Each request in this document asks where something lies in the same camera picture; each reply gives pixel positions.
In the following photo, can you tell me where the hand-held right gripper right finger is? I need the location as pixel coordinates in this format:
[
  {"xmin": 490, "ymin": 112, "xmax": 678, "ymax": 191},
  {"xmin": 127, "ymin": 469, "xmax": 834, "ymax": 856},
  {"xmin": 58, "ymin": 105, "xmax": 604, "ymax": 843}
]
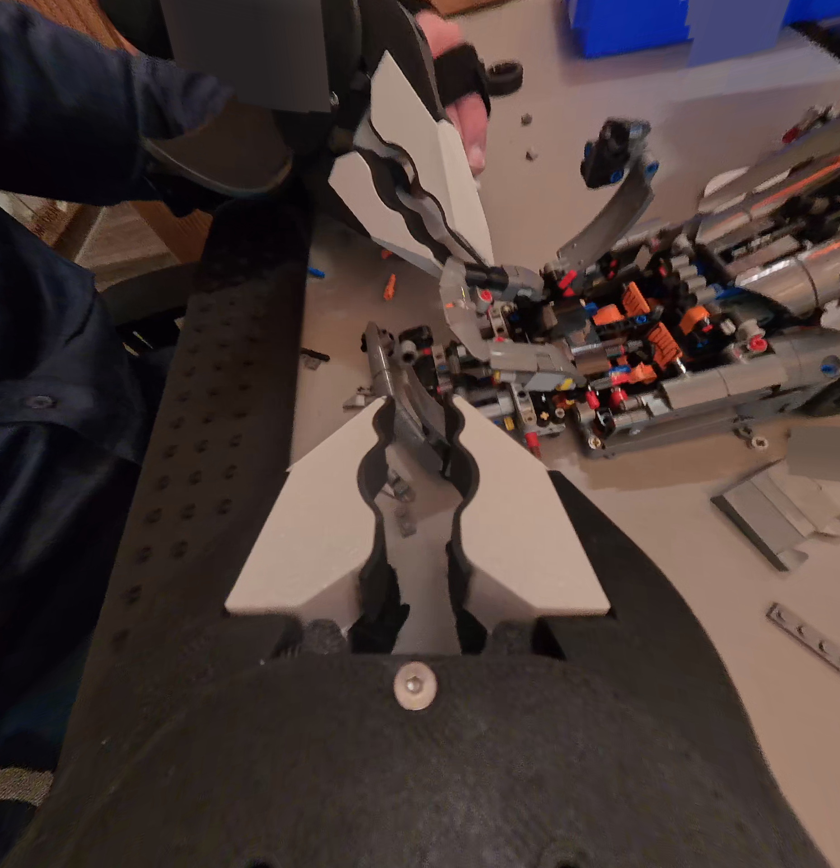
[{"xmin": 447, "ymin": 395, "xmax": 610, "ymax": 653}]

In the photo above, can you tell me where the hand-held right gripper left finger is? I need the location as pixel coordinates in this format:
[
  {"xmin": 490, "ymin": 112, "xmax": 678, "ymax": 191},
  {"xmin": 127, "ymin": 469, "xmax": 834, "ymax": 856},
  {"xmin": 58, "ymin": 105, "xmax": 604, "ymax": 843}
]
[{"xmin": 225, "ymin": 396, "xmax": 397, "ymax": 653}]

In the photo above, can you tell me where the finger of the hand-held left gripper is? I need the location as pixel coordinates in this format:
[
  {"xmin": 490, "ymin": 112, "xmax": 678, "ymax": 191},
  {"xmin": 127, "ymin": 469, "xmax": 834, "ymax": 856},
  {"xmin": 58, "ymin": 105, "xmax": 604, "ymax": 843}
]
[
  {"xmin": 328, "ymin": 152, "xmax": 490, "ymax": 279},
  {"xmin": 357, "ymin": 51, "xmax": 497, "ymax": 269}
]

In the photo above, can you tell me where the grey lego panel strip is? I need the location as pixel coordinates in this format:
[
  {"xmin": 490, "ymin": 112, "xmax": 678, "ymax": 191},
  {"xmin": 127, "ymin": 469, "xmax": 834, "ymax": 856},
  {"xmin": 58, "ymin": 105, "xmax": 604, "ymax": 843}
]
[{"xmin": 362, "ymin": 321, "xmax": 463, "ymax": 477}]

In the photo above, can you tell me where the grey lego car model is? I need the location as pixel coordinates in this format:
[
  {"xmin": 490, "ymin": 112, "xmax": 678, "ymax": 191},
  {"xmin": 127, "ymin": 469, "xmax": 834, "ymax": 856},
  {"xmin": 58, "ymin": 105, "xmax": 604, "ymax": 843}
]
[{"xmin": 396, "ymin": 105, "xmax": 840, "ymax": 463}]

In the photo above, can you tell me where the person's left forearm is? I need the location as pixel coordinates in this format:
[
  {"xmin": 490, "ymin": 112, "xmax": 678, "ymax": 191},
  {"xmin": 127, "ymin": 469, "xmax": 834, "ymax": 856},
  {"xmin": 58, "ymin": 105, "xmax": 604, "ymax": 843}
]
[{"xmin": 0, "ymin": 0, "xmax": 232, "ymax": 206}]

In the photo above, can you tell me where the grey lego connector assembly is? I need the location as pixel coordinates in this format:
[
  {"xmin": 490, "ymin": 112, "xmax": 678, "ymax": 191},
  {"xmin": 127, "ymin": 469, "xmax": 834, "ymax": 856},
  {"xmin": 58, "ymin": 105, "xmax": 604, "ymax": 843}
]
[{"xmin": 386, "ymin": 473, "xmax": 418, "ymax": 538}]

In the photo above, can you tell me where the grey lego tile panel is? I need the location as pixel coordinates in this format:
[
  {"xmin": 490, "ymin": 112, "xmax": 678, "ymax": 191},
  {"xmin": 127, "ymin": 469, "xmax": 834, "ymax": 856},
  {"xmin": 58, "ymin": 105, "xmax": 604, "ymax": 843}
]
[{"xmin": 710, "ymin": 467, "xmax": 840, "ymax": 572}]

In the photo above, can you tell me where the dark perforated panel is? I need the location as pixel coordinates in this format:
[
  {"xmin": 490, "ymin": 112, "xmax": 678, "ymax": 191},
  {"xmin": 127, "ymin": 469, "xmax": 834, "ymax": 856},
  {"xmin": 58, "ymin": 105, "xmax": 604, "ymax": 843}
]
[{"xmin": 54, "ymin": 197, "xmax": 314, "ymax": 747}]

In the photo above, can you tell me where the bright blue object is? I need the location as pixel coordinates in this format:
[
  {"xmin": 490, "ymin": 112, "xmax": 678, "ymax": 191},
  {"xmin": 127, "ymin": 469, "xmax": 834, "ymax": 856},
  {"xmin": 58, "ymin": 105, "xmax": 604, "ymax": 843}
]
[{"xmin": 565, "ymin": 0, "xmax": 840, "ymax": 61}]

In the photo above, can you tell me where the person's dark blue clothing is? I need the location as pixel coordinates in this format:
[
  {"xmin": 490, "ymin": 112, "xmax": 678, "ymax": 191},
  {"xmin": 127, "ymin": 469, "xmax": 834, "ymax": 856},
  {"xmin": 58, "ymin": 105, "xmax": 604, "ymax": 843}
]
[{"xmin": 0, "ymin": 197, "xmax": 178, "ymax": 770}]

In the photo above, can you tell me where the long thin grey studded plate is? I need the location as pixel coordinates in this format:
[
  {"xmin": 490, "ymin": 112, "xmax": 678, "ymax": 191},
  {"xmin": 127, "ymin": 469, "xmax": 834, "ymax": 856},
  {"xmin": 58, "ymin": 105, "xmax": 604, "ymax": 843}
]
[{"xmin": 765, "ymin": 601, "xmax": 840, "ymax": 684}]

